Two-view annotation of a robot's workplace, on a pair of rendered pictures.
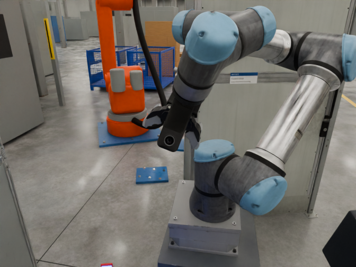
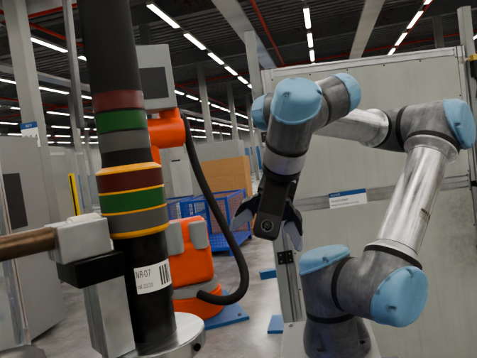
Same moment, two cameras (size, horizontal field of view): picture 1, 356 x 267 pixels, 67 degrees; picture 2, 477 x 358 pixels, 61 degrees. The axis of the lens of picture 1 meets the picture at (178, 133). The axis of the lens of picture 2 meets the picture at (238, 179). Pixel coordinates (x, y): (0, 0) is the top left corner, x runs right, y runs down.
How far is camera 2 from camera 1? 0.23 m
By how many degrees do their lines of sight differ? 20
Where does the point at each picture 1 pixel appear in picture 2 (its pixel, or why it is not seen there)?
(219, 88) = (316, 217)
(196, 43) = (282, 104)
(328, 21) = not seen: hidden behind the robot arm
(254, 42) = (340, 102)
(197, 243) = not seen: outside the picture
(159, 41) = (222, 184)
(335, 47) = (438, 113)
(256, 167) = (380, 259)
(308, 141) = (465, 278)
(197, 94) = (290, 163)
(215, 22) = (297, 84)
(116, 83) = (171, 243)
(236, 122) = not seen: hidden behind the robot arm
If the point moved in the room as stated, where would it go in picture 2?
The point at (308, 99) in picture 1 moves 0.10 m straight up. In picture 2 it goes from (423, 172) to (418, 126)
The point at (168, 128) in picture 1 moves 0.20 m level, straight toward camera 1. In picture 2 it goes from (264, 212) to (278, 234)
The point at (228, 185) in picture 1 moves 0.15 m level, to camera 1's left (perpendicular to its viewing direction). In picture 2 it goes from (350, 291) to (274, 302)
